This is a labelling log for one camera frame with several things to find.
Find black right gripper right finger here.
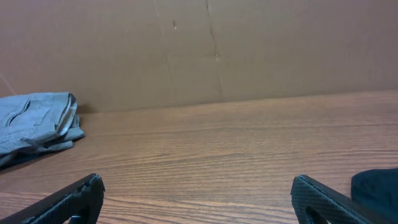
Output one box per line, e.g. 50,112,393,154
290,175,392,224

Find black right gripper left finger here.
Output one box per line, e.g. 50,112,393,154
1,174,105,224

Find pile of dark clothes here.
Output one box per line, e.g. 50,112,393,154
351,168,397,222

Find folded grey trousers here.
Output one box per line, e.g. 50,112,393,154
1,92,85,169

